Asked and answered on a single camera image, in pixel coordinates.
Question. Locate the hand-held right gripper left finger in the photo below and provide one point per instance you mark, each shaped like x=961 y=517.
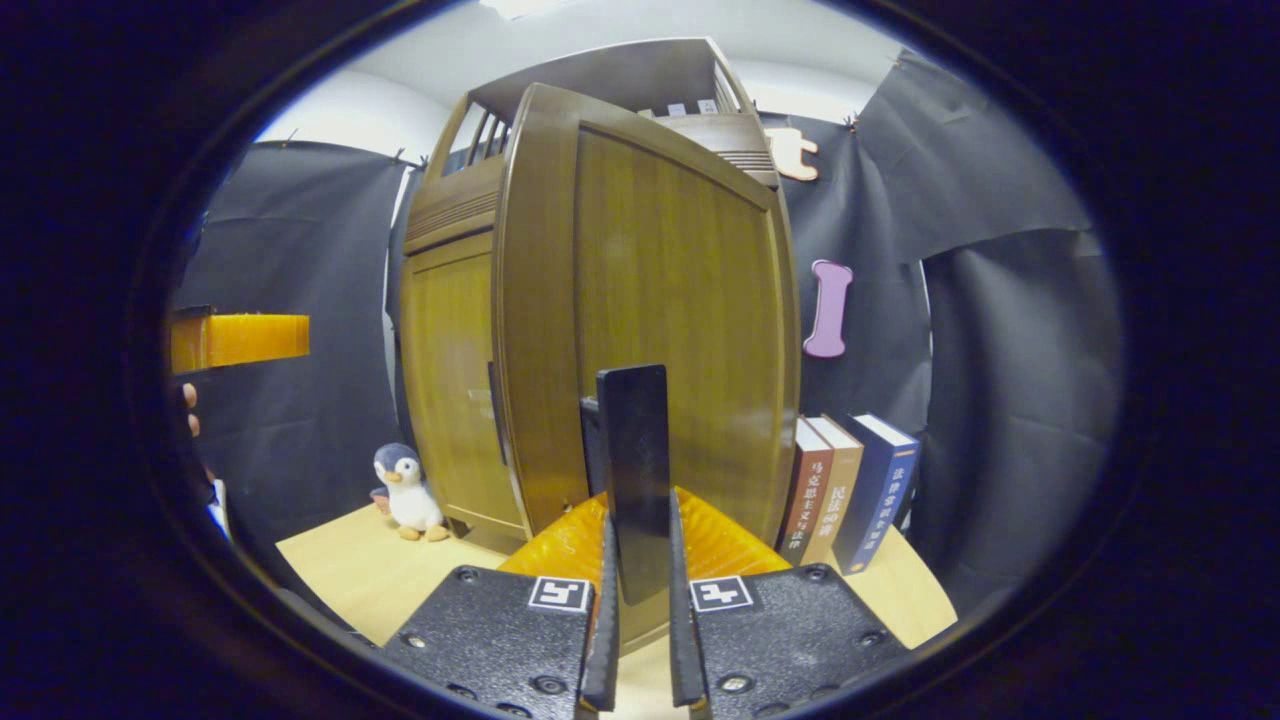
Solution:
x=600 y=650

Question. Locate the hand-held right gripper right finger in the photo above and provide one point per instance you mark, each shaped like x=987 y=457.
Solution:
x=683 y=650

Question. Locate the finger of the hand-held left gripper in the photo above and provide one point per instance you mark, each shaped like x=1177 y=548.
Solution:
x=250 y=340

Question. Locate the wooden cabinet door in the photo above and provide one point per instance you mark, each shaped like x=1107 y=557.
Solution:
x=660 y=280
x=450 y=380

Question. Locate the wooden double-door shoe cabinet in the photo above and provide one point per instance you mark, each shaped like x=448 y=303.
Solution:
x=620 y=75

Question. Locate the red-brown book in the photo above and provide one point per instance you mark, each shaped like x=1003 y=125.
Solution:
x=805 y=490

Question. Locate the penguin plush toy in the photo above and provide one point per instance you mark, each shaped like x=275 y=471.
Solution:
x=410 y=490

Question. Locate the tan book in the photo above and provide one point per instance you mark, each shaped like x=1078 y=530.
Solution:
x=838 y=490

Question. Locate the blue book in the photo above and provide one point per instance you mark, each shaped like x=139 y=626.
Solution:
x=880 y=490

